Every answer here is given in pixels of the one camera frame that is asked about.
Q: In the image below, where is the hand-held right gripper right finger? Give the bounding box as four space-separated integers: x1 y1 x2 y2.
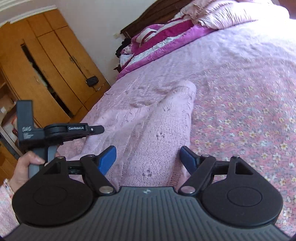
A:
178 146 254 195

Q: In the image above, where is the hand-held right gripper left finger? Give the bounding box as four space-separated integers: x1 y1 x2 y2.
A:
43 146 117 195

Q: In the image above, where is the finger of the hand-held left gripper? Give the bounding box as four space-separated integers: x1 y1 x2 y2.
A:
87 125 105 135

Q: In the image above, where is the pink knitted sweater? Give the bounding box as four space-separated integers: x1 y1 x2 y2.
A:
57 81 198 194

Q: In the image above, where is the person's left hand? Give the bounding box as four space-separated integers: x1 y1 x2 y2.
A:
10 151 46 193

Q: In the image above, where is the small black bag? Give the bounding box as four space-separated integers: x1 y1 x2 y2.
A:
86 75 100 88

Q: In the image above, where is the large wooden wardrobe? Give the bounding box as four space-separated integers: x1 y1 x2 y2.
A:
0 8 111 172

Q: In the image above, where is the pink floral bedsheet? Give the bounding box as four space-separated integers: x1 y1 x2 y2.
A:
184 91 296 235

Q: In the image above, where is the dark clothing pile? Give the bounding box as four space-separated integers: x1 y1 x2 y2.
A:
115 38 132 59

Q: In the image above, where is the magenta and white quilt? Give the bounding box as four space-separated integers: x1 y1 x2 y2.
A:
116 17 217 80

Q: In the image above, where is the dark wooden headboard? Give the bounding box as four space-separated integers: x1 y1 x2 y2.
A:
120 0 195 39

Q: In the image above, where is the pink checkered pillow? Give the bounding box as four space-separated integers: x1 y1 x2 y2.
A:
171 0 291 30

